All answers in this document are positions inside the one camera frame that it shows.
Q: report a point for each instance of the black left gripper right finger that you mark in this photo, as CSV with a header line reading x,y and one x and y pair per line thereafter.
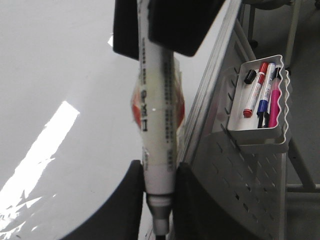
x,y
198,216

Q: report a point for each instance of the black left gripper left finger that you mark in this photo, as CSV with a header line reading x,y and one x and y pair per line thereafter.
x,y
120,216

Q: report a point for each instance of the white black whiteboard marker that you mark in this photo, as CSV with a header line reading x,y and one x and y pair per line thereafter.
x,y
158,123

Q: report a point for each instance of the red whiteboard marker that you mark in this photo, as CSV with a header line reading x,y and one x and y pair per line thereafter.
x,y
255,91

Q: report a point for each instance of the blue whiteboard marker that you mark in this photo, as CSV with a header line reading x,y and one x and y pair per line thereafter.
x,y
266,89

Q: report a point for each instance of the white whiteboard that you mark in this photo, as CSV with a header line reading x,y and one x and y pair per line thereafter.
x,y
67,134

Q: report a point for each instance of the grey metal pegboard panel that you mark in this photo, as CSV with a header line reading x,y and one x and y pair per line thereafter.
x,y
231,176

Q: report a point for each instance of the white plastic marker tray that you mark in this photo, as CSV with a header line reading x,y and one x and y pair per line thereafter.
x,y
248,137

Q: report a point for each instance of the pink highlighter marker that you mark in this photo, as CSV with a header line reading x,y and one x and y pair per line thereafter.
x,y
274,97

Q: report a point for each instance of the black marker cap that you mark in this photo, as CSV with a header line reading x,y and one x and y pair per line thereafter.
x,y
250,77

